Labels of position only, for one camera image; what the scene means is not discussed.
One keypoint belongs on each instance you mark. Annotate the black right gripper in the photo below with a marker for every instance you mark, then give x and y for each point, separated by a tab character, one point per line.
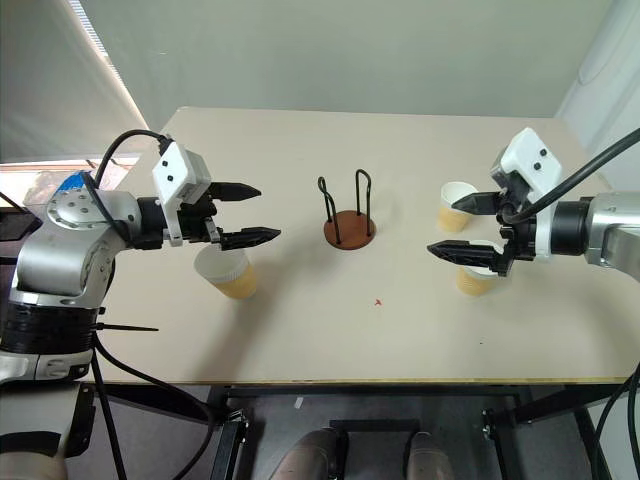
520	235

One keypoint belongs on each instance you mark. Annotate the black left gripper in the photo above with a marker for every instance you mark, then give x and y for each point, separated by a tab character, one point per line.
196	222

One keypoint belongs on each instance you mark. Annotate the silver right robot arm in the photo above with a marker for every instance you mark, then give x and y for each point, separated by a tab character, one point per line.
605	225

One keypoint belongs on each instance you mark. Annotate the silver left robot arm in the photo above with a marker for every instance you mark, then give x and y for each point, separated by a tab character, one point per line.
60	250

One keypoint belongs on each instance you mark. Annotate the white and yellow paper cup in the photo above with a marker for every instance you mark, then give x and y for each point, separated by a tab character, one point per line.
450	217
232	280
472	285

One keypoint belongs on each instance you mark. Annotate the blue object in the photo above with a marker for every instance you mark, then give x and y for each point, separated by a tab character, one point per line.
75	181

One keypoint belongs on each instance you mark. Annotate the white curtain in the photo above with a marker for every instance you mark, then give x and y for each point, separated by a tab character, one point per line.
605	90

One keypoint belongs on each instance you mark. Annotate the white window roller blind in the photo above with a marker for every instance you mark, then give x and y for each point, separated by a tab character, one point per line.
55	80

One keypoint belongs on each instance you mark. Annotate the dark rounded shape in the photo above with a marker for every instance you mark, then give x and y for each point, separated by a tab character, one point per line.
429	460
307	457

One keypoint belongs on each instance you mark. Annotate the grey robot body panel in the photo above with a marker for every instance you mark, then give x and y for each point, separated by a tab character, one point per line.
35	420

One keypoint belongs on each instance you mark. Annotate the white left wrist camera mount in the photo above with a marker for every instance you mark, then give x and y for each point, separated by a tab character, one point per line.
172	167

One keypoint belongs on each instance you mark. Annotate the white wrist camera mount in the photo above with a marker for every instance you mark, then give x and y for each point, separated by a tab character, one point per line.
172	167
530	155

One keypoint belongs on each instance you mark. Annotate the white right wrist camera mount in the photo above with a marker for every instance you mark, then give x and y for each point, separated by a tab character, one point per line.
530	155

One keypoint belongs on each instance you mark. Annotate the black metal table frame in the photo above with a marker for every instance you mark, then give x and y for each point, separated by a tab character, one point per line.
370	392

